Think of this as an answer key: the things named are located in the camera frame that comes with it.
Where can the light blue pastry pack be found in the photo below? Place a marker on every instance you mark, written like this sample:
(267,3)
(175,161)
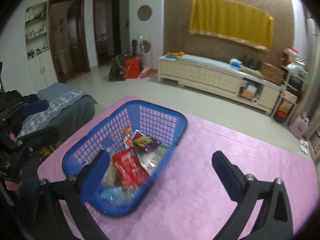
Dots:
(118,196)

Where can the yellow cloth covered television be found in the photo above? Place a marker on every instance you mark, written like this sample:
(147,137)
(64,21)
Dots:
(233,21)

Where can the green-edged cracker pack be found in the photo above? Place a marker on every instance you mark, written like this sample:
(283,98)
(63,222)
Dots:
(151,159)

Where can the green folded cloth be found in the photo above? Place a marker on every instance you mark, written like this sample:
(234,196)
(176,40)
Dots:
(251,72)

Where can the white slippers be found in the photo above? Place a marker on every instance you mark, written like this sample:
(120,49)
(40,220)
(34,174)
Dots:
(304,146)

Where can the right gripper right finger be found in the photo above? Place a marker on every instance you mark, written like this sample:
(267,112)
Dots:
(274,220)

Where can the grey cushioned chair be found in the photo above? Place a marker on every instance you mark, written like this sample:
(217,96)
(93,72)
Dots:
(69,109)

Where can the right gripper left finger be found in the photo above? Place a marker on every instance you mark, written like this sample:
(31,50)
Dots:
(49,221)

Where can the clear soda cracker pack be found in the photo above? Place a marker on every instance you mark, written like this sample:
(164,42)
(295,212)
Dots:
(111,175)

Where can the red bag on floor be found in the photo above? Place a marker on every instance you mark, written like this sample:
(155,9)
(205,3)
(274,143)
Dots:
(132,68)

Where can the purple yellow snack packet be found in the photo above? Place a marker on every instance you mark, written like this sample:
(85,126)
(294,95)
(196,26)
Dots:
(144,143)

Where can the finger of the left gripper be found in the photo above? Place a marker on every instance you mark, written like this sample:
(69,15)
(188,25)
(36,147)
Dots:
(35,107)
(35,141)

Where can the broom and dustpan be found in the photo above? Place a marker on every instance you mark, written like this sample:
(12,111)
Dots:
(146,58)

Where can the pink tote bag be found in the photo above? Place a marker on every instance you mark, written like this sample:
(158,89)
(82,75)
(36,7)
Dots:
(300,126)

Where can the cream tv cabinet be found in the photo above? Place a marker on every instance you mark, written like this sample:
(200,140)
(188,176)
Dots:
(219,78)

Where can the oranges on blue plate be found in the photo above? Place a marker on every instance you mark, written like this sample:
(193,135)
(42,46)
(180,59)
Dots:
(174,55)

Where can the blue plastic basket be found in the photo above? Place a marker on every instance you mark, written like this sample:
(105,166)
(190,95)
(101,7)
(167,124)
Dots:
(163,124)

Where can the cardboard box on cabinet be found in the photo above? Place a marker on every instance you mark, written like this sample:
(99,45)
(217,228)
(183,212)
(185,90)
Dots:
(271,73)

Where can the pink quilted tablecloth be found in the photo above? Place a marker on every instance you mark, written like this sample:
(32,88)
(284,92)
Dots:
(188,200)

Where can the orange snack bar wrapper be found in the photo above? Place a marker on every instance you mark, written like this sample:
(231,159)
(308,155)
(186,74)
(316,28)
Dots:
(126,137)

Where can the white wall cupboard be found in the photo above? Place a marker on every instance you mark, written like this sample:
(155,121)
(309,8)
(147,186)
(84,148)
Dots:
(39,56)

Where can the tissue box on cabinet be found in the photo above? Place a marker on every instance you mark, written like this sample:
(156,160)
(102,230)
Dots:
(235,63)

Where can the black bag on floor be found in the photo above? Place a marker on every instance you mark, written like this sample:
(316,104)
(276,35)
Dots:
(118,68)

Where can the small red snack pouch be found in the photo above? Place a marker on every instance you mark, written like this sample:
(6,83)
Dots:
(129,167)

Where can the white metal shelf rack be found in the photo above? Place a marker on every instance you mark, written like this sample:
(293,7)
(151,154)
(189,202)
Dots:
(292,85)

